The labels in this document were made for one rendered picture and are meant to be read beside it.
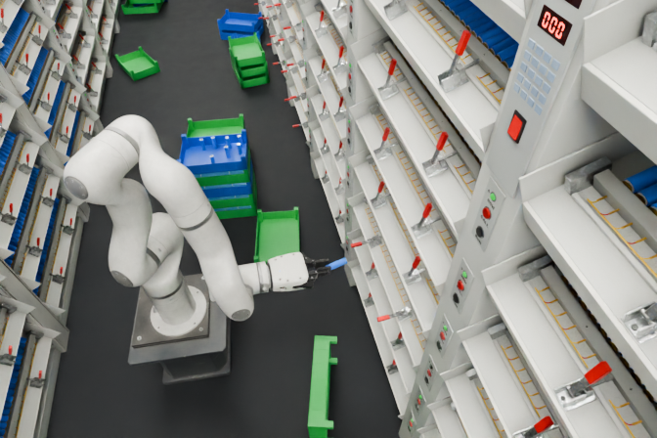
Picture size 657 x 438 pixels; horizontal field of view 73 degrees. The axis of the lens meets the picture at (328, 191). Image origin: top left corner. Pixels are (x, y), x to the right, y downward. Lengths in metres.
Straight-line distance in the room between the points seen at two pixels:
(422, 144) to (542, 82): 0.44
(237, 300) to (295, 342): 0.78
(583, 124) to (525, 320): 0.30
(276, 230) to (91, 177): 1.31
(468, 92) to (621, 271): 0.34
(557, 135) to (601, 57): 0.09
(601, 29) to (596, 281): 0.25
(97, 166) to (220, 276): 0.36
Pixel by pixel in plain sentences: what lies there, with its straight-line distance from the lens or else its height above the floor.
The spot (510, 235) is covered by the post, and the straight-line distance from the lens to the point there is 0.65.
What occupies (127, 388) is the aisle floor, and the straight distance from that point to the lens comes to 1.97.
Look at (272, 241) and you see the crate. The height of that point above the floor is 0.00.
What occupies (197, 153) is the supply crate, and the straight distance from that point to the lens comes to 2.20.
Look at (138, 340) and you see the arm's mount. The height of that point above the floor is 0.30.
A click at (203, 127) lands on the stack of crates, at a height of 0.17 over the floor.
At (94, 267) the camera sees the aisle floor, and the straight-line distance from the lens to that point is 2.34.
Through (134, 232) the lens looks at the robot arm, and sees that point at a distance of 1.24.
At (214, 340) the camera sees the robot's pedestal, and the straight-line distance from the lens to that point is 1.62.
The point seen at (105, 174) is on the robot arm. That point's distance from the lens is 1.04.
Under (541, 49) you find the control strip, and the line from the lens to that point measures 0.53.
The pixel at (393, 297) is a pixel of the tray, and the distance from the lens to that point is 1.36.
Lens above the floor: 1.70
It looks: 46 degrees down
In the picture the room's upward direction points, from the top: 2 degrees counter-clockwise
